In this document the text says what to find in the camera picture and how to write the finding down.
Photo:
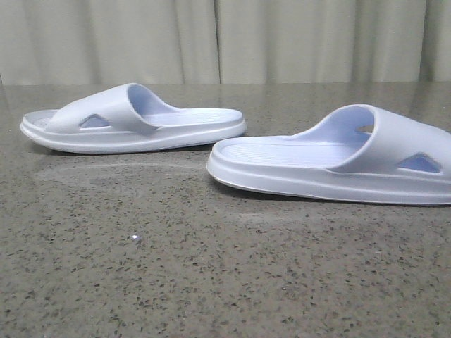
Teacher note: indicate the light blue slipper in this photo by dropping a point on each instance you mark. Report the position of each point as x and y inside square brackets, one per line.
[356, 153]
[129, 118]

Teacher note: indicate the pale grey-green curtain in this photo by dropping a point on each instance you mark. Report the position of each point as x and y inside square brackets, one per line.
[229, 42]

